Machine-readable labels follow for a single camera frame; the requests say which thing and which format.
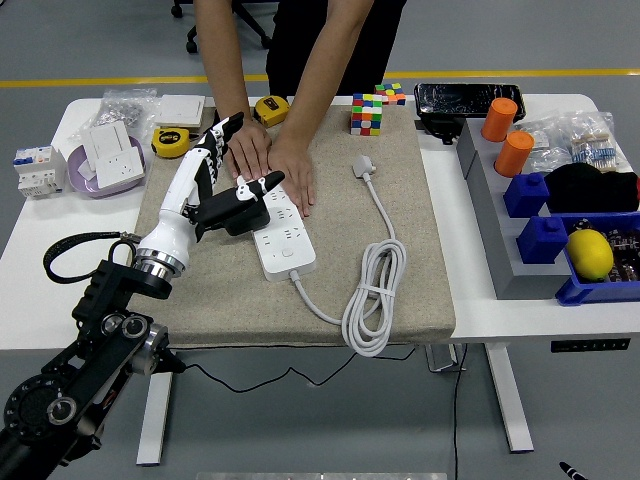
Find person's left hand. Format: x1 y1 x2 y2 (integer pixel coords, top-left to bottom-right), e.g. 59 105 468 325
268 134 317 219

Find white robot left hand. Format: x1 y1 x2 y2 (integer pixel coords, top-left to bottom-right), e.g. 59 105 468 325
136 111 287 259

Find person's right hand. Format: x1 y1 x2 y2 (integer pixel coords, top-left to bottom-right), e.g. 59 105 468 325
224 117 274 182

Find black plug adapter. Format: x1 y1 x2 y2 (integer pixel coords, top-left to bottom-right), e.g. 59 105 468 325
222 201 272 238

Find white power strip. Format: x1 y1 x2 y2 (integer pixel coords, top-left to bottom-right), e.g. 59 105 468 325
237 172 319 283

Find yellow tape measure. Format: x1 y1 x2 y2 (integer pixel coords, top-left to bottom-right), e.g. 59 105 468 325
253 94 293 128
150 127 192 160

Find large colourful puzzle cube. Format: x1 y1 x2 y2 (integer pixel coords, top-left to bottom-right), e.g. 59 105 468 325
349 92 384 136

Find white table leg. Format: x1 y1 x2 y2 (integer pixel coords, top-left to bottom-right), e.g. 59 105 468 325
135 369 174 467
485 343 535 455

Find purple bowl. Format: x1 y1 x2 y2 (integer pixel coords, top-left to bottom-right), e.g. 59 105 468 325
66 134 147 200

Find clear bag of screws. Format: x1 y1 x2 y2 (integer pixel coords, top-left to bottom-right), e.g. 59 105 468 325
67 87 160 141

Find person's torso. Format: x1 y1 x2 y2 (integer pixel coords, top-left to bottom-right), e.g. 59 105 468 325
264 0 407 99

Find black office chair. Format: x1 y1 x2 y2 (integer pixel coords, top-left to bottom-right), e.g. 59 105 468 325
169 0 274 55

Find grey-brown mat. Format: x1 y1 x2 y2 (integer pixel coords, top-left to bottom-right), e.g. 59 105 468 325
130 102 457 349

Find small colourful puzzle cube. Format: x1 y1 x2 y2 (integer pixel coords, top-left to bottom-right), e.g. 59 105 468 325
373 82 407 107

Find black table control panel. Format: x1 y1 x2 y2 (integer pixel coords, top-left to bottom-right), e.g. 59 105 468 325
549 337 632 353

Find white circuit breaker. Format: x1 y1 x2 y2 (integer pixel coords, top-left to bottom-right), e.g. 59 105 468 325
13 144 69 200

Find black plastic-wrapped tray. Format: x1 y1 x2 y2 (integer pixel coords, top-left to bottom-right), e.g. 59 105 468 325
413 82 527 122

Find grey box under table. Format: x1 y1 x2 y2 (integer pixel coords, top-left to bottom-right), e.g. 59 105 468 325
424 343 467 374

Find blue storage bin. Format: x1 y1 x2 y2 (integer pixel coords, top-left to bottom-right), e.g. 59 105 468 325
553 210 640 307

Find grey stepped block holder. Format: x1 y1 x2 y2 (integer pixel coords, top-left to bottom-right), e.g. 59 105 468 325
455 118 572 301

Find orange cylinder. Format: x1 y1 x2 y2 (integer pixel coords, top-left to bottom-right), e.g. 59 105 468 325
493 130 536 179
480 97 519 144

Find yellow lemon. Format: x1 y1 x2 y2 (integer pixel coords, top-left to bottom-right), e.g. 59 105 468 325
564 228 615 282

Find blue block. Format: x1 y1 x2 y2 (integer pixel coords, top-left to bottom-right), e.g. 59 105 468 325
515 215 570 266
502 172 551 219

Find clear plastic bag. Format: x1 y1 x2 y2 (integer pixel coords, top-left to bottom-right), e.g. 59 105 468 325
517 117 576 174

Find black cloth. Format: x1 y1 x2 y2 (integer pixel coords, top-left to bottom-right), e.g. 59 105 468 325
542 162 640 215

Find clear bag of resistors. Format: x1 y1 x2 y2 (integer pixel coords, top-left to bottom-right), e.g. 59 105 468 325
564 112 631 174

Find black tape measure strap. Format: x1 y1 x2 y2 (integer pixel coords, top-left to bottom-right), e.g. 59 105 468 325
188 107 221 141

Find white wall socket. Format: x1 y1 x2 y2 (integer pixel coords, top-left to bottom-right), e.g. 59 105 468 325
94 147 146 190

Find white power strip cord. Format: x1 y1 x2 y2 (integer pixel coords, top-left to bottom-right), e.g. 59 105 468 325
291 154 409 358

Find white switch panel stack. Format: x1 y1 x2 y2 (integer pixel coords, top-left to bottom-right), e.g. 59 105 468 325
152 93 207 132

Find black hanging cable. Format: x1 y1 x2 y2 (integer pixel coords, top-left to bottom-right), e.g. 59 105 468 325
451 344 469 480

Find thin black plug cord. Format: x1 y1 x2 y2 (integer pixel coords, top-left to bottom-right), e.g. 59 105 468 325
172 343 419 395

